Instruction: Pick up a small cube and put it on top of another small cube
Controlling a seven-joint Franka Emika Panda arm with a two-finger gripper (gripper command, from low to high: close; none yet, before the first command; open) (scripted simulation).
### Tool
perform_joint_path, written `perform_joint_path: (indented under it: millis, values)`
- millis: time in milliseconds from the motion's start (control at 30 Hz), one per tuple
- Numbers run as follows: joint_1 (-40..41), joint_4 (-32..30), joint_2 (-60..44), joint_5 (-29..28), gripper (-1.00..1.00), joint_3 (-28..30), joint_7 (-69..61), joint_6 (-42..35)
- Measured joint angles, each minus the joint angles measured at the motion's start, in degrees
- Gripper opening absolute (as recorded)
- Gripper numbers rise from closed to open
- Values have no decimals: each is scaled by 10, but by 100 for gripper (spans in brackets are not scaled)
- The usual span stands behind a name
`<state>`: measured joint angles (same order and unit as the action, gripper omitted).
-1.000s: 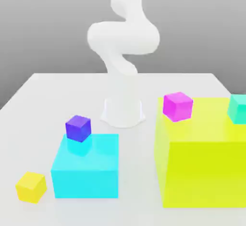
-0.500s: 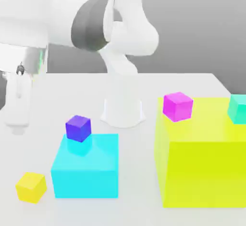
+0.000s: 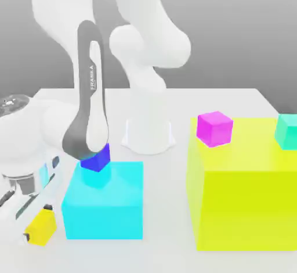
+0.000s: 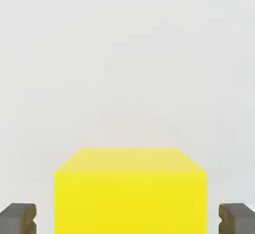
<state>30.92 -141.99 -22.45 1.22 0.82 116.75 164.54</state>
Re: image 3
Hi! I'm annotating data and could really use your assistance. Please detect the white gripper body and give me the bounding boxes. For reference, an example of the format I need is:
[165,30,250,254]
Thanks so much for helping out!
[9,168,65,230]

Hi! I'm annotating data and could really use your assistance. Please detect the large cyan box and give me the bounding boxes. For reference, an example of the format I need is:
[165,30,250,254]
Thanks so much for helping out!
[61,160,144,240]

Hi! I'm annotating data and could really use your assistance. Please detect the large yellow-green box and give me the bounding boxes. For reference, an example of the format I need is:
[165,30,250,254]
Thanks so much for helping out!
[185,116,297,252]

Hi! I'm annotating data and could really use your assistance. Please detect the small yellow cube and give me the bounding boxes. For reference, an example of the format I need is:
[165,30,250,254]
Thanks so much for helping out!
[24,208,58,247]

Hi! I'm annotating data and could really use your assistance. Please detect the small magenta cube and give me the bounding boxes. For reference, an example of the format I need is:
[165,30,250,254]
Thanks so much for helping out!
[196,110,234,149]

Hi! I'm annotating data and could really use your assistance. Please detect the small cyan cube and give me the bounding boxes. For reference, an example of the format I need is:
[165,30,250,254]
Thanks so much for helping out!
[80,163,113,189]

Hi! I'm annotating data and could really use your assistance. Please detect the small blue cube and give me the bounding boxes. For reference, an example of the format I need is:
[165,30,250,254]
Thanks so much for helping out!
[79,142,111,173]

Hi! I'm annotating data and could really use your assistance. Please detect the small mint green cube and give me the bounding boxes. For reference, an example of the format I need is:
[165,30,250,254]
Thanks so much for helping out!
[274,113,297,151]

